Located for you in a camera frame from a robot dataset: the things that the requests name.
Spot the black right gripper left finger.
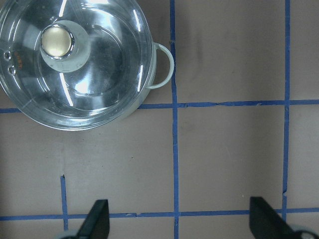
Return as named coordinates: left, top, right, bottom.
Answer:
left=76, top=199, right=110, bottom=239

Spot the glass pot lid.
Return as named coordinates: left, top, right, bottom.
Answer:
left=0, top=0, right=156, bottom=131

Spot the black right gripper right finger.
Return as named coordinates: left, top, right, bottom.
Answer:
left=249, top=197, right=302, bottom=239

